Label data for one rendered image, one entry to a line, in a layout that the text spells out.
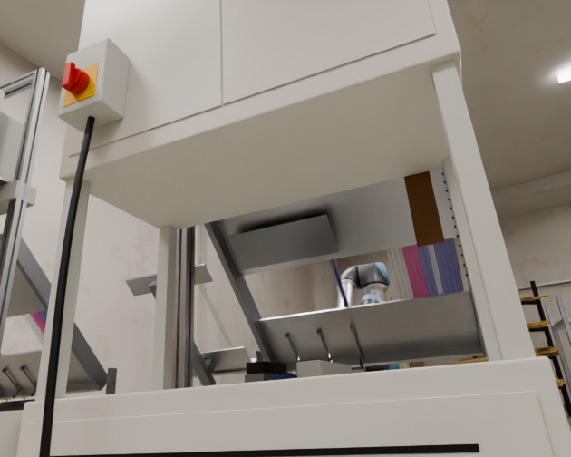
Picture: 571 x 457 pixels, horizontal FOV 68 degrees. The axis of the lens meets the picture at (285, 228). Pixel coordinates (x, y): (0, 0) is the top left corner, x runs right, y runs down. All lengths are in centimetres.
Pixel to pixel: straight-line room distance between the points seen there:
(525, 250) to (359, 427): 1054
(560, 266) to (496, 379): 1044
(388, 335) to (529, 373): 94
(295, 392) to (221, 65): 52
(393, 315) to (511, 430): 90
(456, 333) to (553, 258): 958
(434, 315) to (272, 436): 90
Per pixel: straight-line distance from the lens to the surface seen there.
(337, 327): 140
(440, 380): 49
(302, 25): 74
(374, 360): 143
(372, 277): 205
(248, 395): 54
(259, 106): 67
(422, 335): 140
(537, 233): 1108
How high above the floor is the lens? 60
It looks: 22 degrees up
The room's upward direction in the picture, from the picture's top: 4 degrees counter-clockwise
